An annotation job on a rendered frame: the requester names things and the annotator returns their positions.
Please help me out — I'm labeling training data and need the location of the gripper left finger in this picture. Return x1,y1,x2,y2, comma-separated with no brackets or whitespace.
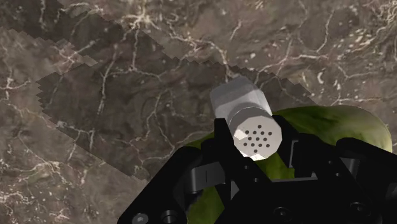
116,117,274,224

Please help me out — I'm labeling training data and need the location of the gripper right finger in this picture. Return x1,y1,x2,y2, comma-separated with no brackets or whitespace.
271,115,397,224

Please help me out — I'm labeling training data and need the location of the white salt shaker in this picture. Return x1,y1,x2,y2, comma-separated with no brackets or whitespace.
209,75,283,162

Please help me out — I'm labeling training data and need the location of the green pear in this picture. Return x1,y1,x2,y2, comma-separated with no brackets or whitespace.
185,105,393,224

